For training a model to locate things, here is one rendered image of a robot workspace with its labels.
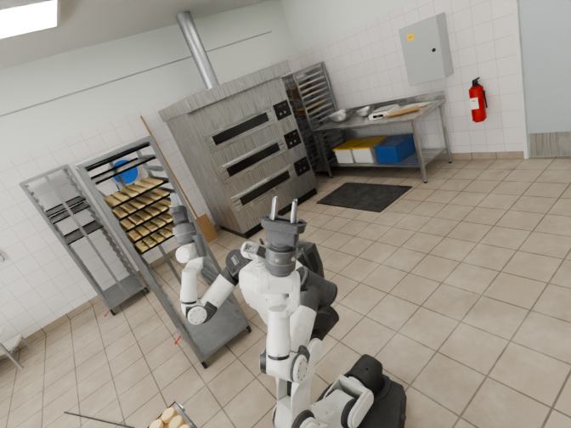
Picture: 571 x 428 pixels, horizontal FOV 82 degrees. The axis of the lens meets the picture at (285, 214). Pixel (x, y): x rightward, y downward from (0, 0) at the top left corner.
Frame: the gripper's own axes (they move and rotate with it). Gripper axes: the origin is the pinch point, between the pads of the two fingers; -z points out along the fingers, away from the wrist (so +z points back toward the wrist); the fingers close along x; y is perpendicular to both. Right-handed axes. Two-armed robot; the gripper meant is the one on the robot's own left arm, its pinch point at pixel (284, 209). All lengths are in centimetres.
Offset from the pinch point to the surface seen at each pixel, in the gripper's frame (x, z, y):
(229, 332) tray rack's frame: 70, 167, 122
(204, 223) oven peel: 210, 179, 335
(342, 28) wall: 53, -110, 486
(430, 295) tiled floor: -81, 115, 157
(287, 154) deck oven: 100, 68, 389
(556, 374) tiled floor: -133, 103, 86
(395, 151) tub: -51, 49, 400
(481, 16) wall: -110, -110, 372
